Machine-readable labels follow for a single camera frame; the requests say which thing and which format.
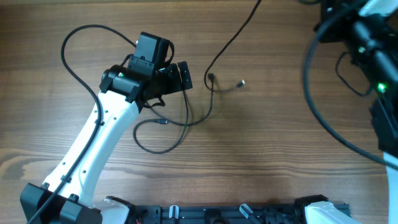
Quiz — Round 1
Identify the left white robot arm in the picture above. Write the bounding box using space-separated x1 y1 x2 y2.
20 32 192 223

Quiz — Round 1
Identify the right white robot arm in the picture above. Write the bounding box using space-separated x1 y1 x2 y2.
302 0 397 223

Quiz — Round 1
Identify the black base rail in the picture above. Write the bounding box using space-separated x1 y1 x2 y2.
127 203 309 224

